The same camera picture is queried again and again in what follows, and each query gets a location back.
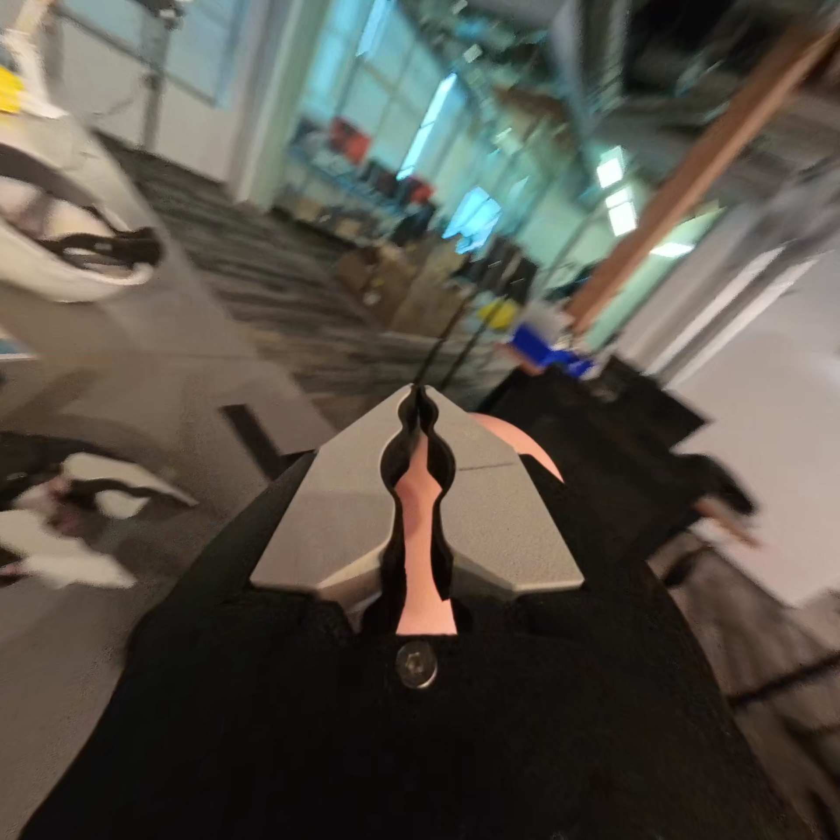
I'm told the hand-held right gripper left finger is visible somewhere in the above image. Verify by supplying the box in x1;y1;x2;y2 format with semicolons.
249;386;419;632

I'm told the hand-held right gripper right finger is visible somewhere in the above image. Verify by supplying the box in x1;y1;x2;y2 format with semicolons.
420;386;585;632

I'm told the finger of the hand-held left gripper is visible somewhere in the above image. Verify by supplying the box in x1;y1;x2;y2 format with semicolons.
0;508;137;589
62;451;199;521

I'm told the pink lego piece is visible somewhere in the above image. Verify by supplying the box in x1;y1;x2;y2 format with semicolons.
394;413;565;636

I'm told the black rectangular strip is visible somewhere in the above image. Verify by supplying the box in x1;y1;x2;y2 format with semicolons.
222;403;291;480

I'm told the black table cloth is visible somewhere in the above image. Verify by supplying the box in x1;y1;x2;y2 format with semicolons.
486;357;762;526

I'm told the blue plastic bin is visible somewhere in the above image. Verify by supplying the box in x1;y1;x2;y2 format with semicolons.
508;322;595;380

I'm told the black tripod stand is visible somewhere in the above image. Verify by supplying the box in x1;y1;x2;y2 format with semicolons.
420;289;488;389

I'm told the white box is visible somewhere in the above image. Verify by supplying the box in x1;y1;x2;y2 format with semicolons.
525;303;573;342

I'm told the pile of cardboard boxes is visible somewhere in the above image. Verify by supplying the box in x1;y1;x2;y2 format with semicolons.
335;243;475;337

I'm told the black cabinet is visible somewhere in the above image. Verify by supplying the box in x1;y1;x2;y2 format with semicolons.
459;236;536;303

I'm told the metal shelf rack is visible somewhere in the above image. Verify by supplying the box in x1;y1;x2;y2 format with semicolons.
282;115;441;231

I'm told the wooden beam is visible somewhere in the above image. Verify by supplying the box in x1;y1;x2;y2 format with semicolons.
564;20;840;329

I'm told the white headset with black strap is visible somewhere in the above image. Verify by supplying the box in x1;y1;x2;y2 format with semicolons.
0;125;164;304

